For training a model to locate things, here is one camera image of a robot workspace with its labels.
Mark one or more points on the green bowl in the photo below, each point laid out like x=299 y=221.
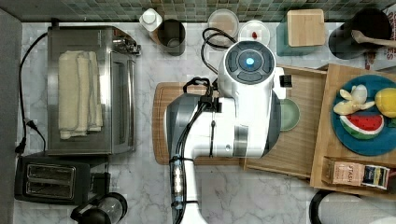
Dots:
x=290 y=115

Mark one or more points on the wooden drawer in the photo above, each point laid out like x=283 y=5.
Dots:
x=294 y=150

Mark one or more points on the white lidded container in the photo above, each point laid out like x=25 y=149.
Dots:
x=255 y=31

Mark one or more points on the blue plate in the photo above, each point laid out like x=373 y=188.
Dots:
x=382 y=144

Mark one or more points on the wooden shelf cabinet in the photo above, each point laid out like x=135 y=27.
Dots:
x=329 y=146

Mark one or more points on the teal canister wooden lid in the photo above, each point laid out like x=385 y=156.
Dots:
x=300 y=32

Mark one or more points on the black utensil holder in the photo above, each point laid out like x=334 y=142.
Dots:
x=371 y=22

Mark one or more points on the folded beige towel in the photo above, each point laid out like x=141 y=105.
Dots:
x=79 y=103

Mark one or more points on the dark metal cup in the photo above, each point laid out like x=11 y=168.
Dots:
x=172 y=34

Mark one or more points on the black two-slot toaster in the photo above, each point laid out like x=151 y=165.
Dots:
x=56 y=181

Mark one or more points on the black coffee grinder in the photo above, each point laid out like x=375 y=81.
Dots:
x=110 y=208

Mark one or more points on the toy peeled banana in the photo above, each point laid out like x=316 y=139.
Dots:
x=353 y=101

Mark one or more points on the clear jar with lid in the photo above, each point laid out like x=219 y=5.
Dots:
x=225 y=20

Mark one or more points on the dark tea packet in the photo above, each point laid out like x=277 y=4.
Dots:
x=375 y=176

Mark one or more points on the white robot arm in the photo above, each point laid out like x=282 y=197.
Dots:
x=237 y=116

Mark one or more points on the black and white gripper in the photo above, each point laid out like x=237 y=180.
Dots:
x=281 y=83

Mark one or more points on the pink tea box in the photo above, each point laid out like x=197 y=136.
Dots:
x=342 y=172

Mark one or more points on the wooden cutting board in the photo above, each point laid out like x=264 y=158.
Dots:
x=165 y=93

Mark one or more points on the white capped bottle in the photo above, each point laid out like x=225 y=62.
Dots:
x=151 y=21

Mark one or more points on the silver toaster oven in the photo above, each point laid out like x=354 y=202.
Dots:
x=116 y=52

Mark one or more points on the toy watermelon slice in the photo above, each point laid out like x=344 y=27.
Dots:
x=363 y=127

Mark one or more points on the wooden spoon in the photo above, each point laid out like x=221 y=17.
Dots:
x=361 y=38

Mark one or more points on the toy yellow lemon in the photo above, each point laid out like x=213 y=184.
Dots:
x=385 y=101

